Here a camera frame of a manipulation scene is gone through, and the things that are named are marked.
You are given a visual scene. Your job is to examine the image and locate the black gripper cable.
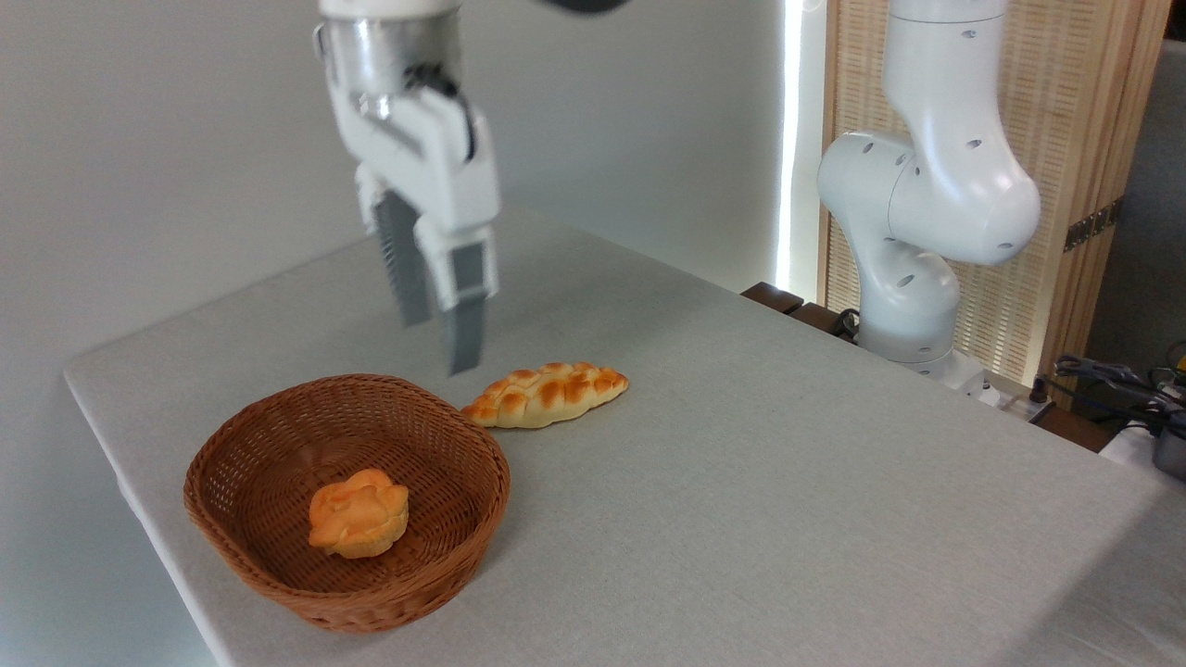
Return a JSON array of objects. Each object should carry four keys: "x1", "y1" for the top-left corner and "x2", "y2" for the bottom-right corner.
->
[{"x1": 403, "y1": 63, "x2": 479, "y2": 160}]

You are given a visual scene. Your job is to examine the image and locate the dark brown wooden block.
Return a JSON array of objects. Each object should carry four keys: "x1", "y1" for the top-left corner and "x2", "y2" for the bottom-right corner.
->
[
  {"x1": 741, "y1": 282, "x2": 805, "y2": 316},
  {"x1": 788, "y1": 301, "x2": 861, "y2": 346}
]

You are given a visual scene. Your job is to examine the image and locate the white power strip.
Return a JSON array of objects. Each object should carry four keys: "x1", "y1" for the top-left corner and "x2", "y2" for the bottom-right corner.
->
[{"x1": 968, "y1": 375, "x2": 1055, "y2": 425}]

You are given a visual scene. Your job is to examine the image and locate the long braided bread loaf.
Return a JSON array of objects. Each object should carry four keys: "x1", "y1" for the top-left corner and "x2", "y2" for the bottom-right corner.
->
[{"x1": 461, "y1": 361, "x2": 630, "y2": 430}]

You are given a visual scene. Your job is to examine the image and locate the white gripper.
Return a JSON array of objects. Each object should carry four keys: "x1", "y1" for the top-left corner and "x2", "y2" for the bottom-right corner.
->
[{"x1": 324, "y1": 88, "x2": 502, "y2": 376}]

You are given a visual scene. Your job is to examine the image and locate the round orange bread bun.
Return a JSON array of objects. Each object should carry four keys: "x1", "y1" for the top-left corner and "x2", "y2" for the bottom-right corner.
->
[{"x1": 308, "y1": 468, "x2": 410, "y2": 560}]

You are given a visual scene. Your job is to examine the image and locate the grey tablecloth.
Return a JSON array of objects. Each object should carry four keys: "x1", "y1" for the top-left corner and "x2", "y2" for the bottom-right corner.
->
[{"x1": 63, "y1": 208, "x2": 1186, "y2": 667}]

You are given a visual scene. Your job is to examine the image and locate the black metal screen hinge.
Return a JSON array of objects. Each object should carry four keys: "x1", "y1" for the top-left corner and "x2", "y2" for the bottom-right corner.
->
[{"x1": 1063, "y1": 197, "x2": 1125, "y2": 253}]

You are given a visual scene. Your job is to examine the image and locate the brown woven wicker basket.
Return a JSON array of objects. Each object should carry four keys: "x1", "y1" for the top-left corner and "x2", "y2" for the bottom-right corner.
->
[{"x1": 183, "y1": 373, "x2": 511, "y2": 635}]

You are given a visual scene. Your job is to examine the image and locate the black cable bundle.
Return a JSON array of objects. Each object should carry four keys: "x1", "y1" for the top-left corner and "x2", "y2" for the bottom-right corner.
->
[{"x1": 1030, "y1": 343, "x2": 1186, "y2": 429}]

